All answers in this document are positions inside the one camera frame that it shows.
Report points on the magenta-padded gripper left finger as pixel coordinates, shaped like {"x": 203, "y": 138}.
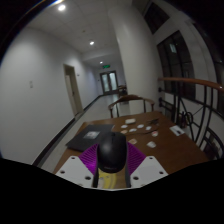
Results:
{"x": 75, "y": 170}

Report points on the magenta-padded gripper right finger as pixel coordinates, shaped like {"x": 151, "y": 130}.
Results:
{"x": 146, "y": 170}

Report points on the black computer mouse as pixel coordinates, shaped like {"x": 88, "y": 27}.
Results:
{"x": 111, "y": 151}

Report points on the dark rectangular mouse pad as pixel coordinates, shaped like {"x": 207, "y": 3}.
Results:
{"x": 85, "y": 136}

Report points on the small white tag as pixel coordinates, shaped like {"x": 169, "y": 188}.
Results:
{"x": 148, "y": 128}
{"x": 124, "y": 131}
{"x": 151, "y": 144}
{"x": 140, "y": 126}
{"x": 133, "y": 141}
{"x": 133, "y": 130}
{"x": 124, "y": 126}
{"x": 154, "y": 134}

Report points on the small dark gadget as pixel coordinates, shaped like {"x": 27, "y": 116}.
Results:
{"x": 153, "y": 122}

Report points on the white printed card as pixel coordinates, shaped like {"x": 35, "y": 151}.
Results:
{"x": 176, "y": 130}

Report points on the small white box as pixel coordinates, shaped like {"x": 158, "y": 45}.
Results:
{"x": 130, "y": 121}

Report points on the wooden armchair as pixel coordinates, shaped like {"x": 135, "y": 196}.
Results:
{"x": 130, "y": 97}

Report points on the pale side door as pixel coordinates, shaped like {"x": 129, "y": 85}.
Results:
{"x": 74, "y": 90}

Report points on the distant wooden chair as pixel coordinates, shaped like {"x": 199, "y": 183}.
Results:
{"x": 122, "y": 90}

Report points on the glass double door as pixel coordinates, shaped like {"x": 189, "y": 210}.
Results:
{"x": 109, "y": 82}

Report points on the wooden handrail with metal balusters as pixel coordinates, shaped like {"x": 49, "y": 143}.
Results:
{"x": 196, "y": 81}

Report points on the green exit sign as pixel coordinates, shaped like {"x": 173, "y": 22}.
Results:
{"x": 106, "y": 66}

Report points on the dark framed window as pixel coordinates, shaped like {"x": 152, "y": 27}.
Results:
{"x": 176, "y": 63}

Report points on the round ceiling lights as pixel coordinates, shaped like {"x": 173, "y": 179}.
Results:
{"x": 61, "y": 7}

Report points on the white wall switch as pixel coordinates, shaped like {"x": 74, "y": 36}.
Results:
{"x": 31, "y": 84}

